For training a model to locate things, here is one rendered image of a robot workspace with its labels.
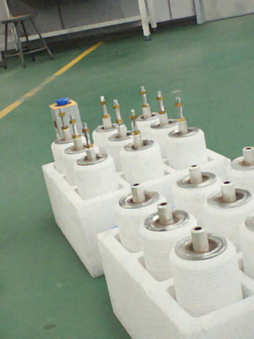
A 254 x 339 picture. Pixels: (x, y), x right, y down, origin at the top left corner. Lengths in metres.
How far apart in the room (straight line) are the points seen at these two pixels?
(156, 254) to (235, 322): 0.18
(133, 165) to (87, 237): 0.20
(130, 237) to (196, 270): 0.25
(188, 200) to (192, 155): 0.33
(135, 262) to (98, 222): 0.32
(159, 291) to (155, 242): 0.08
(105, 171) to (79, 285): 0.26
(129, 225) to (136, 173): 0.33
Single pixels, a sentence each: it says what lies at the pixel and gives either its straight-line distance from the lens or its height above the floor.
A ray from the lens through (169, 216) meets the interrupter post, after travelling 0.91.
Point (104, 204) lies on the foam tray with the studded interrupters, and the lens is 1.27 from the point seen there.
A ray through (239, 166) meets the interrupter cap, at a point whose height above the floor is 0.25.
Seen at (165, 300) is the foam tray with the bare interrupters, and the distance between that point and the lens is 0.85.
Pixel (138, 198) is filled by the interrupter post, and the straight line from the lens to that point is 1.01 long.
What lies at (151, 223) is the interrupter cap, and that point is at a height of 0.25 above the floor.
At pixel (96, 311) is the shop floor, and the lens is 1.21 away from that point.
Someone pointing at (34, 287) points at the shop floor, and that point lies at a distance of 1.36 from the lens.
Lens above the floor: 0.64
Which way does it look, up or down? 19 degrees down
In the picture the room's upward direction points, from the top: 12 degrees counter-clockwise
